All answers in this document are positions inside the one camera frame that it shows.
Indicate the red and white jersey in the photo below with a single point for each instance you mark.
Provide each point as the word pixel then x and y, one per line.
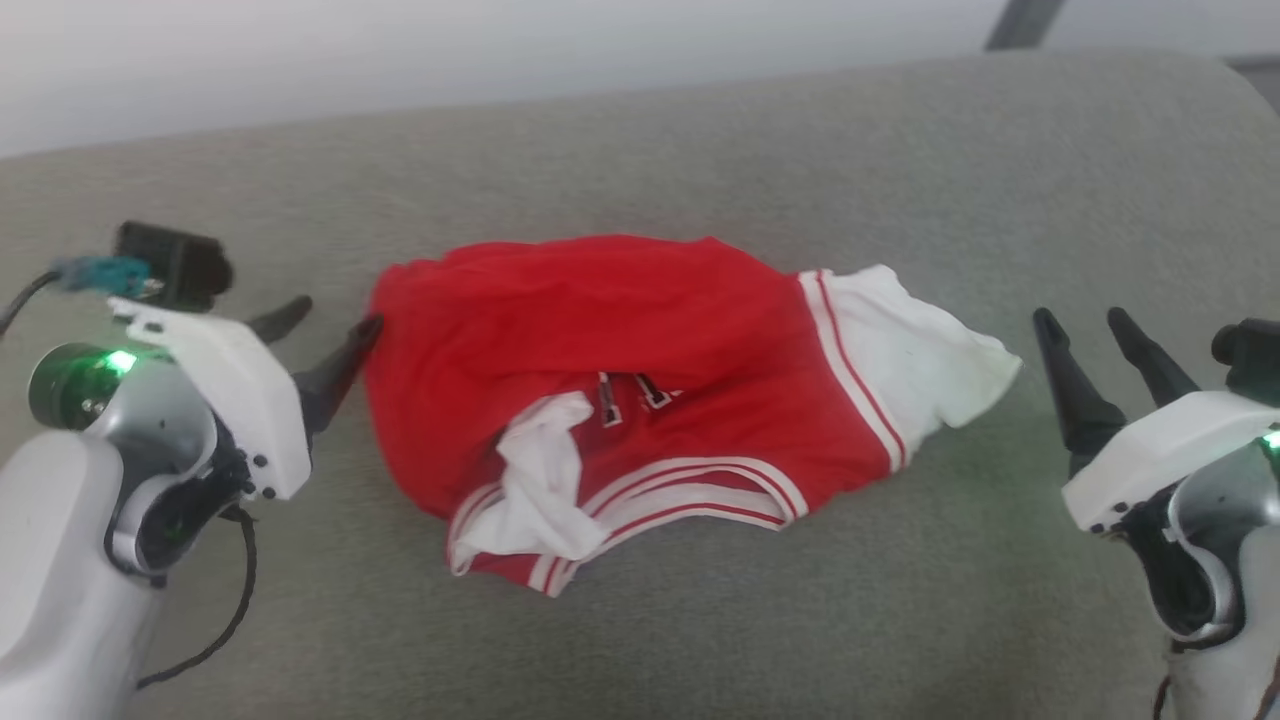
pixel 620 330

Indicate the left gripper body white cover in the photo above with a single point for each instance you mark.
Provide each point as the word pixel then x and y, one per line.
pixel 250 400

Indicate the grey fabric sofa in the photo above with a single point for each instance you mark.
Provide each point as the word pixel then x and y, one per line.
pixel 640 650

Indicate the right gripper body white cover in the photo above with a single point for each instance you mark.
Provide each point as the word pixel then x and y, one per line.
pixel 1150 460

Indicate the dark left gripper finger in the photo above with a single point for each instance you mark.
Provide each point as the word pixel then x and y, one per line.
pixel 335 375
pixel 280 322

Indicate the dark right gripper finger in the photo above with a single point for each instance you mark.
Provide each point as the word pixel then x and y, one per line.
pixel 1080 410
pixel 1155 370

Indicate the grey slanted metal bar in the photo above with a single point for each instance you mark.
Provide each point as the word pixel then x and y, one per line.
pixel 1025 22

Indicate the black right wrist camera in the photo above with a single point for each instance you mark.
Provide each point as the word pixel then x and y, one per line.
pixel 1250 355

